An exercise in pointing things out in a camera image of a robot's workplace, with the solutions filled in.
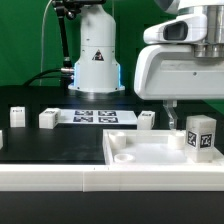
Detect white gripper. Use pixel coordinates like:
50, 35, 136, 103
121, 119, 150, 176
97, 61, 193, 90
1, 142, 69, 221
134, 45, 224, 130

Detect white square tabletop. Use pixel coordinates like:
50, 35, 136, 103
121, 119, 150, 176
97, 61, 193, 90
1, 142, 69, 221
102, 129, 224, 166

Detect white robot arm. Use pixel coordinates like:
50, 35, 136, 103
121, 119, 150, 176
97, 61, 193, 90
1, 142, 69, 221
69, 0, 224, 129

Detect white AprilTag sheet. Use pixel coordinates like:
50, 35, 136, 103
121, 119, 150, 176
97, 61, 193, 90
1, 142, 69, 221
59, 109, 137, 125

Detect white U-shaped fence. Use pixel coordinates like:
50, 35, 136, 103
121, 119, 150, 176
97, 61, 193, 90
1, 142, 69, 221
0, 132, 224, 193

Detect white block left edge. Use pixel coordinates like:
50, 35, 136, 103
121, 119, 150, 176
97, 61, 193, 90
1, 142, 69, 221
0, 130, 3, 150

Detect black cables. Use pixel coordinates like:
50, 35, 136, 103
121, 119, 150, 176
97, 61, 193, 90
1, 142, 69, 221
22, 67, 75, 88

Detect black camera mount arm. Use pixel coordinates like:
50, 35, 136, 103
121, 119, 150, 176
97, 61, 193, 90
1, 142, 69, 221
52, 0, 106, 67

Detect white cable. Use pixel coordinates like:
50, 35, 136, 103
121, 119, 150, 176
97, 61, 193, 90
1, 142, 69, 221
39, 0, 54, 87

